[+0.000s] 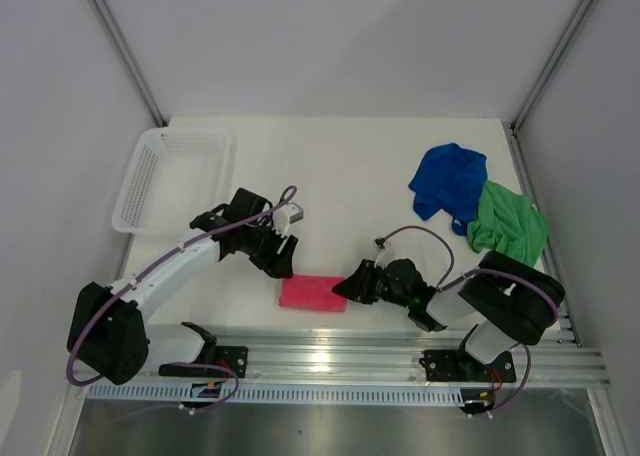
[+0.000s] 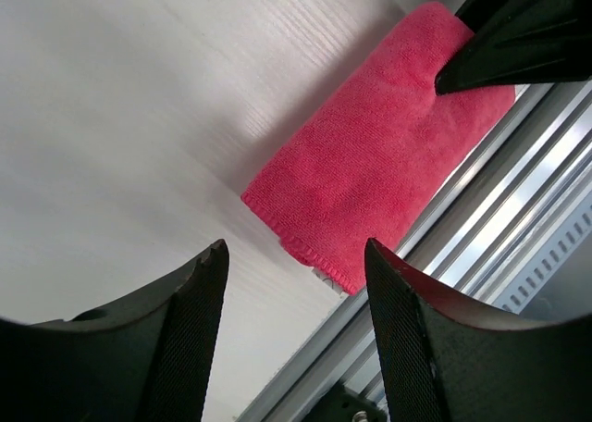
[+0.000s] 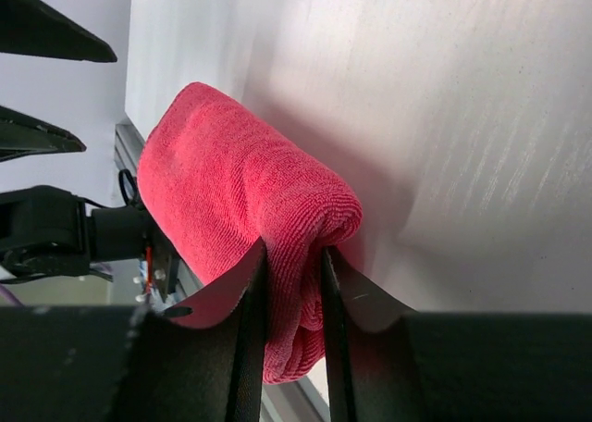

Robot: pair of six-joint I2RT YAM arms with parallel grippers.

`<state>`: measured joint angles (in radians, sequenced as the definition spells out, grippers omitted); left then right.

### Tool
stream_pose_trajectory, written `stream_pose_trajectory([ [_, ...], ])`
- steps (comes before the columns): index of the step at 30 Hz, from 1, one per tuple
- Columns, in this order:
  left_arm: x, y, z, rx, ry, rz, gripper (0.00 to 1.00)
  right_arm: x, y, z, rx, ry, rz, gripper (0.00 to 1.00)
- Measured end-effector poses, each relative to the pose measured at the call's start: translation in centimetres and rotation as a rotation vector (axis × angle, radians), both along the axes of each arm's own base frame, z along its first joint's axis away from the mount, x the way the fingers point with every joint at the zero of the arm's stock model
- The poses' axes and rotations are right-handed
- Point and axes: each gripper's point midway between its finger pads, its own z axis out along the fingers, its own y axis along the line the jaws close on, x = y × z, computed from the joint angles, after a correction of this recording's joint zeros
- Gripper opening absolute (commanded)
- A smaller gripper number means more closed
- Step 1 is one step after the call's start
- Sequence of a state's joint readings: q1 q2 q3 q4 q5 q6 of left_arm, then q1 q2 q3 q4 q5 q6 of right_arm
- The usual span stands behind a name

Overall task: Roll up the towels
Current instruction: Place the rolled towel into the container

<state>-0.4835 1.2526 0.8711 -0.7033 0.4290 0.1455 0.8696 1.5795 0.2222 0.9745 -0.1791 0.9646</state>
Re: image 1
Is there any white perforated plastic basket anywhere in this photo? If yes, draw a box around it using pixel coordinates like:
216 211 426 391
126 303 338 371
111 126 236 236

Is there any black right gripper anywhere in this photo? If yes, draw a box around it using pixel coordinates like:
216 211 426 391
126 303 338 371
332 258 412 309

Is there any aluminium right side rail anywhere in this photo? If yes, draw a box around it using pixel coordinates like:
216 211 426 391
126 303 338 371
504 123 584 348

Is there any aluminium right frame post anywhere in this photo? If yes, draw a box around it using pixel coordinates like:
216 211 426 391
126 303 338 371
509 0 599 136

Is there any blue towel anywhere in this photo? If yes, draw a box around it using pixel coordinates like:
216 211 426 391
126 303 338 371
408 143 488 236

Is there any red towel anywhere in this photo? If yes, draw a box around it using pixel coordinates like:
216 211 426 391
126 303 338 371
279 275 347 313

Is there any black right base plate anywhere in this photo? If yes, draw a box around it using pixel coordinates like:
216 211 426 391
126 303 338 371
418 350 516 383

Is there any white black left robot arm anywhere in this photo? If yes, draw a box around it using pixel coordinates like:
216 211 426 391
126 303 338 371
66 200 303 386

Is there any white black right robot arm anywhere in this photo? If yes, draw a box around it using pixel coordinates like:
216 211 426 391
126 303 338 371
332 251 566 380

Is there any aluminium rail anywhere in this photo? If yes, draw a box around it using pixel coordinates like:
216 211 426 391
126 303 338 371
65 328 612 388
95 233 134 340
504 123 584 348

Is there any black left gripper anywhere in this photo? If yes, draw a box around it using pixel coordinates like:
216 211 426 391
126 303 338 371
241 217 297 279

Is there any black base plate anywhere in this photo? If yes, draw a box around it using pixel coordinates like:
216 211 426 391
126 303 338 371
418 350 516 383
159 346 249 379

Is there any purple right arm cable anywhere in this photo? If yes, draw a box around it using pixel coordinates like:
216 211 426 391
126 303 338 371
373 224 559 420

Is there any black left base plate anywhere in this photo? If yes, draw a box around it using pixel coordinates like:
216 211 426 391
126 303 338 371
159 346 249 379

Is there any green towel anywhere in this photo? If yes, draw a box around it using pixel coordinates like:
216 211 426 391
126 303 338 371
466 180 548 267

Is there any aluminium left side rail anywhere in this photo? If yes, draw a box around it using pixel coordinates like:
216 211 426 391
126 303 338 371
95 233 134 340

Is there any aluminium left frame post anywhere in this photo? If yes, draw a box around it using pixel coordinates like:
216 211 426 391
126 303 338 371
86 0 168 127

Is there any aluminium frame post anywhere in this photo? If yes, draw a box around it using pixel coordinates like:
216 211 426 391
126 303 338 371
509 0 599 136
86 0 168 127

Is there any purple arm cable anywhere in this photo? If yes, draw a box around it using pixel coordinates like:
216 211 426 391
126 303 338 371
67 184 299 422
373 224 559 420

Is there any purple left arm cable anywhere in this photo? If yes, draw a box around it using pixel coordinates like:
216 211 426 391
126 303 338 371
67 184 299 422

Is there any white slotted cable duct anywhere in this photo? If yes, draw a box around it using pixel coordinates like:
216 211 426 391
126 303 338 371
87 381 464 407

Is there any aluminium front rail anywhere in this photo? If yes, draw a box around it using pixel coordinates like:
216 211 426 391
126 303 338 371
65 328 612 388

